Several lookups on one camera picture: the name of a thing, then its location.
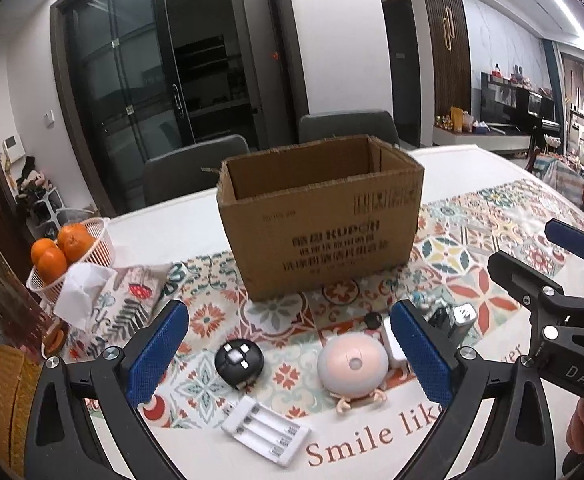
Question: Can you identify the colourful striped chair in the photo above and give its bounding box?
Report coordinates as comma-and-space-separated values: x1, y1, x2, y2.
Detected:
529, 152, 584, 206

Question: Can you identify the pile of plush toys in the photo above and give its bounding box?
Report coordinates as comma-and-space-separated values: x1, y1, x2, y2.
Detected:
17, 157, 53, 196

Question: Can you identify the pink round deer toy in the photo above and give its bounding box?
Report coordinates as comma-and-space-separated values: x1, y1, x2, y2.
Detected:
317, 336, 389, 413

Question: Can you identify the dark interior door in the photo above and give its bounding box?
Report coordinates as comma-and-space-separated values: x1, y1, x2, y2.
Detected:
382, 0, 423, 148

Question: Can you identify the white television cabinet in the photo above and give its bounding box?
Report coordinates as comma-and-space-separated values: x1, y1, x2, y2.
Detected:
432, 125, 535, 156

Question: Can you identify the small blue white figure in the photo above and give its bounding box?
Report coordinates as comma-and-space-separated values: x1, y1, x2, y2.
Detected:
409, 292, 442, 317

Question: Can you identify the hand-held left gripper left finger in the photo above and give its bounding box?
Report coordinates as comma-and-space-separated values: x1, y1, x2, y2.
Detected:
24, 300, 190, 480

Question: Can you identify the dark glass sliding door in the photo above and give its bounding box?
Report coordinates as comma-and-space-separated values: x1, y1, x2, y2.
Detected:
51, 0, 198, 216

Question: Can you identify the round wooden coaster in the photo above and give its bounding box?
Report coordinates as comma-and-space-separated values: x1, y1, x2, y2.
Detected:
42, 327, 70, 358

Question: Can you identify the black television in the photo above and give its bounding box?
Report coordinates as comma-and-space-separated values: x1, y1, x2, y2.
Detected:
481, 71, 558, 128

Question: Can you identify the silver metal box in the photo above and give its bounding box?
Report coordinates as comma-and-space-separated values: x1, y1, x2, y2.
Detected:
429, 304, 477, 347

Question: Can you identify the brown cardboard box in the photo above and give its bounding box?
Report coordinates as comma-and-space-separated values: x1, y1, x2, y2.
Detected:
217, 134, 425, 302

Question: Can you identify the white power adapter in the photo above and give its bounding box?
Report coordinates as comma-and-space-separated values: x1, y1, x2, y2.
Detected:
383, 327, 410, 371

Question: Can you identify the grey dining chair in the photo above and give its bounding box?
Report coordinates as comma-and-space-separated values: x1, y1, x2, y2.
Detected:
143, 135, 250, 208
298, 110, 400, 151

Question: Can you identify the orange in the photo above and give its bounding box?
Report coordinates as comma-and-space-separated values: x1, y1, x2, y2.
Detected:
57, 224, 95, 262
37, 249, 68, 287
31, 238, 58, 266

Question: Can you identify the white shoe rack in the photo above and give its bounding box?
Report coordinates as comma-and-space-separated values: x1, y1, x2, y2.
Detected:
17, 185, 65, 241

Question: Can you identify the white plastic basket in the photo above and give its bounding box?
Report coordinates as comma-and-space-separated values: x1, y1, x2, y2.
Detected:
26, 217, 115, 306

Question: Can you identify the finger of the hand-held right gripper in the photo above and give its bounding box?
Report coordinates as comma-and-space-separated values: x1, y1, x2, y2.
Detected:
487, 250, 584, 356
544, 219, 584, 273

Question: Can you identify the black round cable reel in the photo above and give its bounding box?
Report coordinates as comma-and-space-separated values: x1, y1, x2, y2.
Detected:
214, 341, 265, 390

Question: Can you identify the white battery charger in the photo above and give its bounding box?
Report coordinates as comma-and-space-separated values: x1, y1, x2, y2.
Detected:
221, 395, 313, 468

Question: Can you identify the wood panel with gold handle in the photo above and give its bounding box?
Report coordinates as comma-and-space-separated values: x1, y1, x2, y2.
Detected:
419, 0, 473, 111

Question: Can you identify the floral tissue box cover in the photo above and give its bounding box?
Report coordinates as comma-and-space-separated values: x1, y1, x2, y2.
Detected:
67, 262, 173, 356

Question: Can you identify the yellow woven basket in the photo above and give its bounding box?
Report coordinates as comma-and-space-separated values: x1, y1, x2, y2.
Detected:
0, 345, 43, 476

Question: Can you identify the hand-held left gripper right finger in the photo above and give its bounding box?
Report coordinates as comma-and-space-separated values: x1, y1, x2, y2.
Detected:
389, 300, 580, 480

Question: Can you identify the white tissue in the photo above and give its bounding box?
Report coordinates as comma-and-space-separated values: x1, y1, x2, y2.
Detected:
53, 264, 115, 331

